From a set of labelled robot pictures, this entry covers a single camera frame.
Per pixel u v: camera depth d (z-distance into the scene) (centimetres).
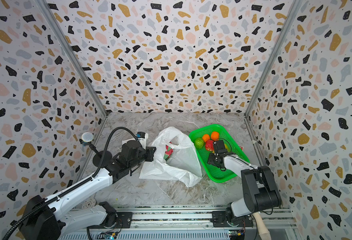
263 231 69
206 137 100
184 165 92
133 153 61
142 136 70
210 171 82
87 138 73
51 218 39
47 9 70
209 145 96
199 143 97
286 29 78
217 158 70
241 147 100
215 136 101
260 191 45
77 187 46
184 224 73
